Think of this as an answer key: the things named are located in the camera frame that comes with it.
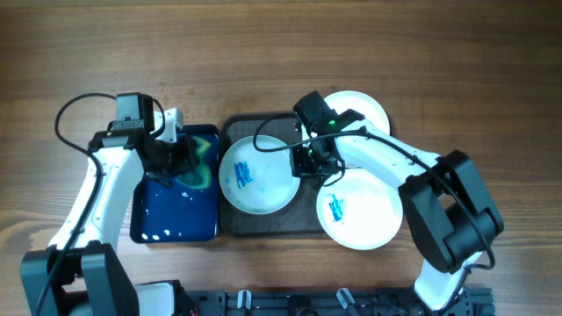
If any green yellow sponge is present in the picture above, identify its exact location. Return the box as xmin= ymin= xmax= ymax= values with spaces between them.
xmin=176 ymin=136 xmax=213 ymax=190

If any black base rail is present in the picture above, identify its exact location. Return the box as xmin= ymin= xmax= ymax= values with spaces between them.
xmin=184 ymin=287 xmax=496 ymax=316

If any black water basin tray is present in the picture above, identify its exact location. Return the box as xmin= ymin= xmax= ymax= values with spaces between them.
xmin=129 ymin=125 xmax=220 ymax=244

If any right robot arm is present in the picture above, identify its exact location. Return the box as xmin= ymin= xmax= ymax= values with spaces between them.
xmin=291 ymin=91 xmax=504 ymax=315

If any white plate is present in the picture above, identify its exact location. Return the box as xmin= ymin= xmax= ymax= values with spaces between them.
xmin=316 ymin=169 xmax=403 ymax=250
xmin=324 ymin=90 xmax=391 ymax=135
xmin=219 ymin=135 xmax=300 ymax=215

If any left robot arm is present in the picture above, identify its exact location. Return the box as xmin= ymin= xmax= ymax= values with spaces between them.
xmin=20 ymin=92 xmax=199 ymax=315

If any right black cable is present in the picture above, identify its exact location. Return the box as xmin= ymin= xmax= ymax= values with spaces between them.
xmin=252 ymin=111 xmax=497 ymax=308

